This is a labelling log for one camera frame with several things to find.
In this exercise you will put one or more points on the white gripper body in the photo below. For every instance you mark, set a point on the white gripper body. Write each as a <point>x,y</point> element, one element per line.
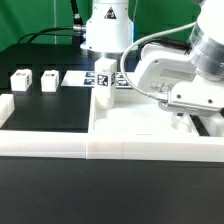
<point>169,75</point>

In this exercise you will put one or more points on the white U-shaped obstacle fence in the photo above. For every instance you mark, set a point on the white U-shaped obstacle fence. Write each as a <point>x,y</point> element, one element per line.
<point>97,146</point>

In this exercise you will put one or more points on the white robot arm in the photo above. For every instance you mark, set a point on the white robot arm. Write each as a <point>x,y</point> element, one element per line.
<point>110,31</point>

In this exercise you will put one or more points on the white square table top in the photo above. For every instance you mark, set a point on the white square table top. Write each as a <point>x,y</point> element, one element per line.
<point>135,114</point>

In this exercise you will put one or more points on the white sheet with markers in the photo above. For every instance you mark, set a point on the white sheet with markers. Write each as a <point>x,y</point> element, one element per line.
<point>77,78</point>

